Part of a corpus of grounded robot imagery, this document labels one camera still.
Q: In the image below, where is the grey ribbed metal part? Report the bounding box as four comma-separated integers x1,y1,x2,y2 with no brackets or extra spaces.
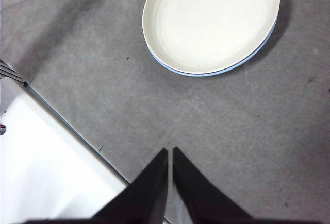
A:
0,59,26,85

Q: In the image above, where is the blue round plate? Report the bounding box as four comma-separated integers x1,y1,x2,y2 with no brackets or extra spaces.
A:
148,15,279,78

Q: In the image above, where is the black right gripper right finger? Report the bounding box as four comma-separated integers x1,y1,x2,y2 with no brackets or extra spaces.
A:
172,146,253,221

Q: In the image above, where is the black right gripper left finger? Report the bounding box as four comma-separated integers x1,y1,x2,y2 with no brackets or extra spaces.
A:
90,147,169,221

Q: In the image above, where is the white round plate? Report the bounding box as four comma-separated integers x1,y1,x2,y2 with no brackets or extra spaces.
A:
142,0,281,75

